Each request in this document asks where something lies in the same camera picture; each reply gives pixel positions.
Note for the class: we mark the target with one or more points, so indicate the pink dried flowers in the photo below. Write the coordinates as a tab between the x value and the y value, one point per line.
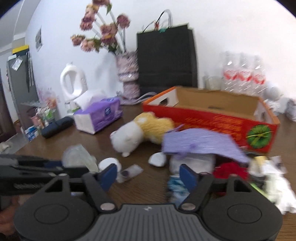
107	36

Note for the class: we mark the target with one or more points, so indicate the white robot speaker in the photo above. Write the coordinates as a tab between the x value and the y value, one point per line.
272	98

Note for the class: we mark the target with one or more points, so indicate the yellow white plush toy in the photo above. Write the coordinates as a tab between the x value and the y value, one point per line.
145	127

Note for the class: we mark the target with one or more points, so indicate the white round lid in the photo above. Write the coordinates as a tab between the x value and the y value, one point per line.
107	162

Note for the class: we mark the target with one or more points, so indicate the glass cup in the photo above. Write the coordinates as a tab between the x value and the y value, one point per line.
212	82

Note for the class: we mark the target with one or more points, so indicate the purple cloth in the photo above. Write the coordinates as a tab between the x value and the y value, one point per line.
202	141

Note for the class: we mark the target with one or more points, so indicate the grey refrigerator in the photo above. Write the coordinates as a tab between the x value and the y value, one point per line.
22	84

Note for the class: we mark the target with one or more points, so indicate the greenish plastic bag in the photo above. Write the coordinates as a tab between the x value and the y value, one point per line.
78	156

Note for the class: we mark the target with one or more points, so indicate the white detergent jug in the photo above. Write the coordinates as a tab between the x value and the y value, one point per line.
73	82

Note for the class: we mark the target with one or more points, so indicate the purple patterned vase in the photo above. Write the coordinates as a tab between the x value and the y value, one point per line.
127	70

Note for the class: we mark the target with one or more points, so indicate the red rose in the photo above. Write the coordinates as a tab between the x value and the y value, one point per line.
224	170

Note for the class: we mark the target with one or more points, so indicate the left water bottle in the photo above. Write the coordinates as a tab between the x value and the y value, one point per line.
229	72

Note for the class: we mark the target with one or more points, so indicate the right water bottle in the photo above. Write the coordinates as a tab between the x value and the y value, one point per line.
258	77

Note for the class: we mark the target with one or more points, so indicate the blue patterned packet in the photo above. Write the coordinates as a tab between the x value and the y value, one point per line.
176	190

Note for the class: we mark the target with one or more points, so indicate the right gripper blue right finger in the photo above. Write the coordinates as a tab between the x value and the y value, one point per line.
189	177

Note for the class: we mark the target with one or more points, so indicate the purple tissue box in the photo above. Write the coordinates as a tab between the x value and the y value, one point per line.
96	111

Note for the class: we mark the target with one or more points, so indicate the red cardboard box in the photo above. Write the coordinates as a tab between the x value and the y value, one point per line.
247	119

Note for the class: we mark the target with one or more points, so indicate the middle water bottle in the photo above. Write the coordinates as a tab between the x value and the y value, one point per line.
244	74

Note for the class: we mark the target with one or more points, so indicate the water bottle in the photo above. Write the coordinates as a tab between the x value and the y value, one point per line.
258	77
229	72
244	74

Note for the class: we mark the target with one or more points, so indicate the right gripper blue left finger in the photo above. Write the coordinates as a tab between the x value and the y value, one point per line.
107	177

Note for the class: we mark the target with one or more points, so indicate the black paper bag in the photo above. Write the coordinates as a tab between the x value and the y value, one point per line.
166	57

